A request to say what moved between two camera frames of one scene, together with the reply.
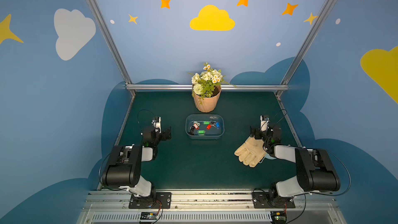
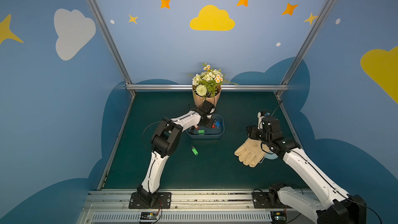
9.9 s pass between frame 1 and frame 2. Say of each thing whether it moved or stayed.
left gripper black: moved
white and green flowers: stayed
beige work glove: stayed
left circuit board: stayed
